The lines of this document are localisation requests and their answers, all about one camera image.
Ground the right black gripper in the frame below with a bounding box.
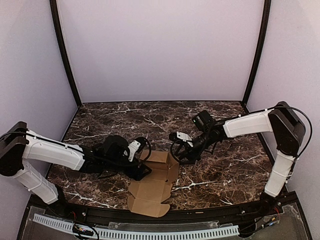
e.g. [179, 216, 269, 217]
[174, 130, 213, 166]

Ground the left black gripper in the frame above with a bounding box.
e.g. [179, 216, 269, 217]
[103, 156, 152, 182]

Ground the brown cardboard box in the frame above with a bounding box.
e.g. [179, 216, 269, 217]
[127, 151, 180, 218]

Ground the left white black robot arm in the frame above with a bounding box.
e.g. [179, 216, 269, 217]
[0, 121, 152, 218]

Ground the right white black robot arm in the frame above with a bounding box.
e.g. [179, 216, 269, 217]
[169, 101, 306, 199]

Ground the right black camera cable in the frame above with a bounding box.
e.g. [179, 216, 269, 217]
[168, 132, 191, 163]

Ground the black camera cable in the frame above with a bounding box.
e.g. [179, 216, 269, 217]
[168, 132, 191, 163]
[97, 136, 153, 180]

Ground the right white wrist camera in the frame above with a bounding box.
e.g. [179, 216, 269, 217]
[176, 131, 194, 148]

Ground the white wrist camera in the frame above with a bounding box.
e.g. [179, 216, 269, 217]
[176, 131, 194, 148]
[128, 140, 141, 162]

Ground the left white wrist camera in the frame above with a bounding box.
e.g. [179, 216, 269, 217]
[128, 140, 141, 162]

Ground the left black camera cable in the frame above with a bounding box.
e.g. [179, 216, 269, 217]
[97, 136, 153, 180]

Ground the black front rail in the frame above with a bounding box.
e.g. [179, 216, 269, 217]
[27, 192, 296, 226]

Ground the white slotted cable duct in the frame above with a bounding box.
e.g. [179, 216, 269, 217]
[32, 213, 240, 240]

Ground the right black frame post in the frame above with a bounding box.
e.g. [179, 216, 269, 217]
[242, 0, 272, 106]

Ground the black frame post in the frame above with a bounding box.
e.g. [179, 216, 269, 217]
[49, 0, 82, 108]
[242, 0, 272, 106]

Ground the left black frame post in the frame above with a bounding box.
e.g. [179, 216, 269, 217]
[49, 0, 82, 108]

